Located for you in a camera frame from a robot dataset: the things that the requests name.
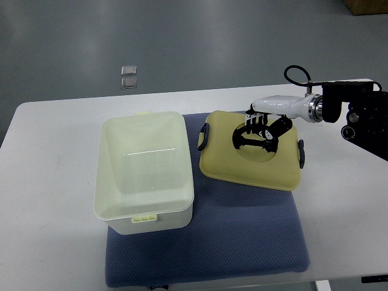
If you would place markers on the floor metal plate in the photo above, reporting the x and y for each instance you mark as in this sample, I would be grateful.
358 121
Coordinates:
129 83
128 70

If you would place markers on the brown cardboard box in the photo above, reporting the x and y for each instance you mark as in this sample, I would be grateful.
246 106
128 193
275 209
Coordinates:
366 7

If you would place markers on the blue grey cushion mat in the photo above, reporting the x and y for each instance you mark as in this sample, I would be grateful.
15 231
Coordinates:
235 231

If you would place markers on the lower floor metal plate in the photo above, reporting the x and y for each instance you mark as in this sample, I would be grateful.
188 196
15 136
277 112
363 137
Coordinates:
129 83

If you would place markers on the yellow box lid black handle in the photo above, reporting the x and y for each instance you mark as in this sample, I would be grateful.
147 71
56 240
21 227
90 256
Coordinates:
249 165

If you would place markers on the white storage box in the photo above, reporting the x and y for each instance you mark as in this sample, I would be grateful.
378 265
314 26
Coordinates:
144 179

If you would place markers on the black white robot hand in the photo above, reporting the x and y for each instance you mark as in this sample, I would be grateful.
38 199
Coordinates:
271 117

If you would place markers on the upper floor metal plate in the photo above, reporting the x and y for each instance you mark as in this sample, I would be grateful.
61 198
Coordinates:
128 70

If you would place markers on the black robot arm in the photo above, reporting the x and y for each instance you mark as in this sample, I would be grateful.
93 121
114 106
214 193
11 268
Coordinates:
367 108

